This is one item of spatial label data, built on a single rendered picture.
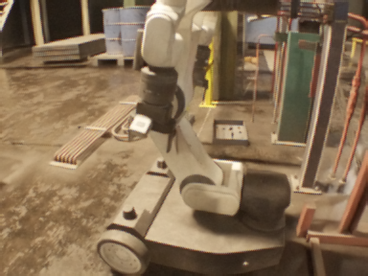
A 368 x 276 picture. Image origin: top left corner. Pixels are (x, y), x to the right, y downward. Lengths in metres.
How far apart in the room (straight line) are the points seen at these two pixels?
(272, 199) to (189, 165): 0.31
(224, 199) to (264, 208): 0.15
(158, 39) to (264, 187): 0.60
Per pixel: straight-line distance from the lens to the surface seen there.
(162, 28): 0.56
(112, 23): 5.34
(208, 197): 0.91
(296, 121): 1.96
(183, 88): 0.81
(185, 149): 0.89
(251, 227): 0.98
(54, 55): 6.03
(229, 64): 2.78
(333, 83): 1.32
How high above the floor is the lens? 0.87
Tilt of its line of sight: 26 degrees down
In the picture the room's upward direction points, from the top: 1 degrees counter-clockwise
